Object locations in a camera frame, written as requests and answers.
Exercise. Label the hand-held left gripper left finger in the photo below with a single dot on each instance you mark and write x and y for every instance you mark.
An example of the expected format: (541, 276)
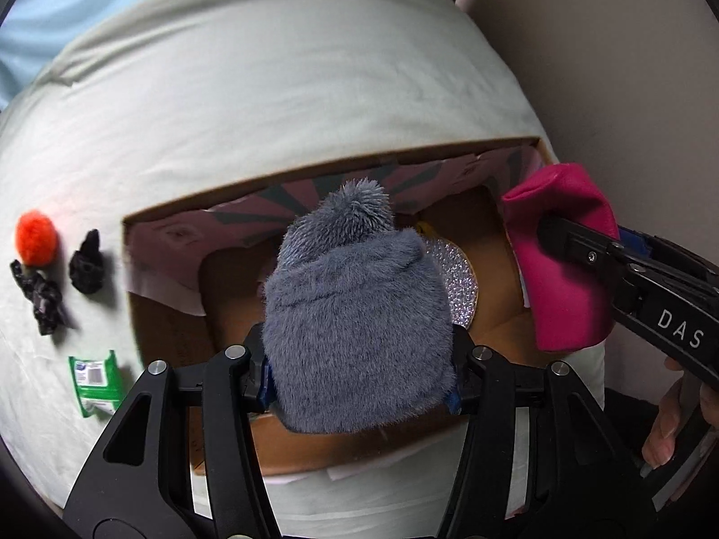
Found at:
(260, 390)

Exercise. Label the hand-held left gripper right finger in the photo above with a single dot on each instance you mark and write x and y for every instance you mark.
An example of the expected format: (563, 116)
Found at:
(454, 396)

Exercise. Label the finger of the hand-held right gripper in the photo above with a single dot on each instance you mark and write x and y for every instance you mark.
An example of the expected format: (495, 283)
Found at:
(584, 250)
(635, 238)

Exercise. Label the magenta soft pouch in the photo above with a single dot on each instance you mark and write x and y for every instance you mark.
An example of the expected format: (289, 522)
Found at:
(561, 292)

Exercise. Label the cardboard box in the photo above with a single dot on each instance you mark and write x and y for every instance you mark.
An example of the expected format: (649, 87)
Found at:
(168, 325)

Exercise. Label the grey fuzzy plush toy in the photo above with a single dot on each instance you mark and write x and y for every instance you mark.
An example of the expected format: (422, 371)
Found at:
(359, 314)

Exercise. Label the person's right hand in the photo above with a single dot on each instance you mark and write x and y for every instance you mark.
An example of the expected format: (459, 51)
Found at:
(665, 415)

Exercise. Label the silver sequin pad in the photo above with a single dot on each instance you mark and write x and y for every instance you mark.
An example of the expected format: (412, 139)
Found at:
(458, 275)

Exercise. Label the green tissue packet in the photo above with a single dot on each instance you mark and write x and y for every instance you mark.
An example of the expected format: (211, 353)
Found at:
(95, 382)

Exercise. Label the small black plush piece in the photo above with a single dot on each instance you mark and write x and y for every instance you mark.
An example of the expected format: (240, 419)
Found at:
(87, 264)

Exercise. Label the black crumpled fabric piece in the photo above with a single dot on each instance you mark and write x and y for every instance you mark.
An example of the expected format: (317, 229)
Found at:
(42, 297)

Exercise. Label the orange pompom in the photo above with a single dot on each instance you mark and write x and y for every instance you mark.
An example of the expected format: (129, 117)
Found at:
(36, 238)

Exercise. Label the white bed sheet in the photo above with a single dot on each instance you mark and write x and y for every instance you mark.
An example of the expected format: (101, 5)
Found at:
(253, 84)

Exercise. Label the light blue cloth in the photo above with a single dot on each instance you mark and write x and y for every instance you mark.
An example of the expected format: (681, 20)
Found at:
(62, 5)

